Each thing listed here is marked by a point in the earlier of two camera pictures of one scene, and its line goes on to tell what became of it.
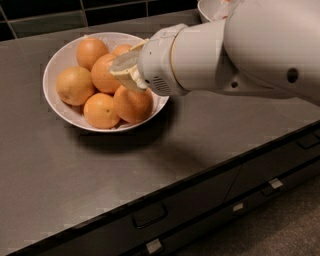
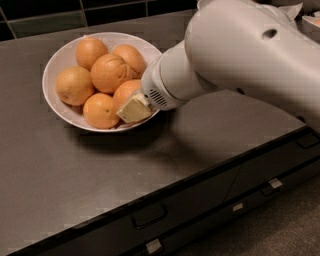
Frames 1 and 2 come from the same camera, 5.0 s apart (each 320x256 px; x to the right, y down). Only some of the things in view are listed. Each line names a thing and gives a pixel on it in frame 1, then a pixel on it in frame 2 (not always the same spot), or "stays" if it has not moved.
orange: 100,111 stays
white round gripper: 156,61 to 150,83
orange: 102,78 stays
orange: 88,51 stays
